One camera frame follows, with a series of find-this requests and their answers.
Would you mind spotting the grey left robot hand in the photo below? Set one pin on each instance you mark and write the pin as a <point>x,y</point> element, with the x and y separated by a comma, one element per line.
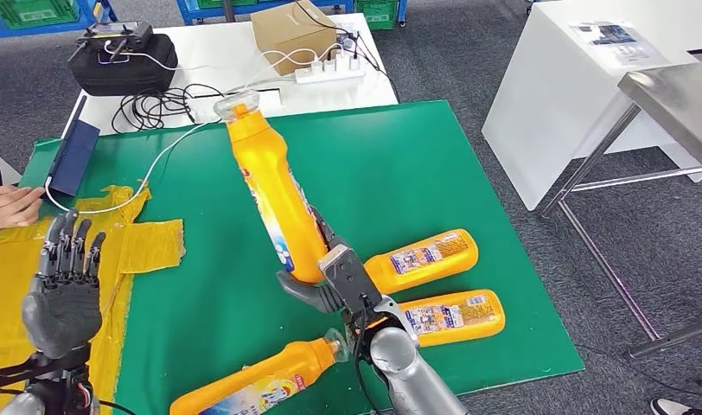
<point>62,315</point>

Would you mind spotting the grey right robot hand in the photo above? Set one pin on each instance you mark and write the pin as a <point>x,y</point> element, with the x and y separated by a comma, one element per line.
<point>308,295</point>

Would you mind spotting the orange detergent bottle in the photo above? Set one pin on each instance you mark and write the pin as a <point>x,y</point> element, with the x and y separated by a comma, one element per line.
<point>282,372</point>
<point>431,260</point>
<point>471,321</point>
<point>271,183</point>

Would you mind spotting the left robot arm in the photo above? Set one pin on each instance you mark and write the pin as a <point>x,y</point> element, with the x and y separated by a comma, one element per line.
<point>59,384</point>

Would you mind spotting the person's hand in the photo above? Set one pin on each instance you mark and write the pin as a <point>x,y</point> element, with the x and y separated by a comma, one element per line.
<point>7,209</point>

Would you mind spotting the green table mat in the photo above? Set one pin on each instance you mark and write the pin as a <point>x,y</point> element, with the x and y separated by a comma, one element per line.
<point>385,172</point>

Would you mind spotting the dark blue tablet case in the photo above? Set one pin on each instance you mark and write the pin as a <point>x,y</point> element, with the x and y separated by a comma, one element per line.
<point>73,160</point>

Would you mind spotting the white power strip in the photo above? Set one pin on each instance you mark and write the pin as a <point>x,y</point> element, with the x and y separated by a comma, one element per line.
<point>328,75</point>

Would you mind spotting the white charger plug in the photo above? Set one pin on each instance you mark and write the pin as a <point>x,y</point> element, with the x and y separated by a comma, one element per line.
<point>330,63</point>
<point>355,62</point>
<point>316,66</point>
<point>342,59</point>

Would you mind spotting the black carry bag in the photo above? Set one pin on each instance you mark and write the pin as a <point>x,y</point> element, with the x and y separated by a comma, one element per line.
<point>127,77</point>

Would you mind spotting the brown cardboard box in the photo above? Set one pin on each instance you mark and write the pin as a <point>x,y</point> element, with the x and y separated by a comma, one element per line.
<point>294,40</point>

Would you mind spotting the small circuit board device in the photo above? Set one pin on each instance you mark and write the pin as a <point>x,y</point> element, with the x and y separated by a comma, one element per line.
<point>346,41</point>

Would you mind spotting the white table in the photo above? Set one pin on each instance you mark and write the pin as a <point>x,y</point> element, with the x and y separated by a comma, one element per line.
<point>225,46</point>

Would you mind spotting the green plastic crate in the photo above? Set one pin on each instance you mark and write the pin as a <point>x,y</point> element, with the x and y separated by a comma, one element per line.
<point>36,11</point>
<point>379,17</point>
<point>213,3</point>

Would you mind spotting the blue storage rack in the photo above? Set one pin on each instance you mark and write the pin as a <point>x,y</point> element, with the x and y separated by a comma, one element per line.
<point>7,31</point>
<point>185,11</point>

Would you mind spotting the black remote controller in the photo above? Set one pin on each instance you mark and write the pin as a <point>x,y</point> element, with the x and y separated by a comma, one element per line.
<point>119,31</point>

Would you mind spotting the white desk with paper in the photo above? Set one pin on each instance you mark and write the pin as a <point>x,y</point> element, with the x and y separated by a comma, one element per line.
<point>546,103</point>

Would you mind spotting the white shoe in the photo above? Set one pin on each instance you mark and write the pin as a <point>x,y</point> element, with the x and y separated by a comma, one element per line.
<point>669,408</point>

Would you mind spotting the printed paper sheet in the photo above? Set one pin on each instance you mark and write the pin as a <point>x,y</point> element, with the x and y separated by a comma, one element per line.
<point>620,43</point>

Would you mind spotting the stainless steel table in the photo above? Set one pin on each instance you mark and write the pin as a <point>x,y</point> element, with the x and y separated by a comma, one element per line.
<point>683,97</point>

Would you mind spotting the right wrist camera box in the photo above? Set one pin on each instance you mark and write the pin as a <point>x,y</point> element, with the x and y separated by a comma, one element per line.
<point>351,280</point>

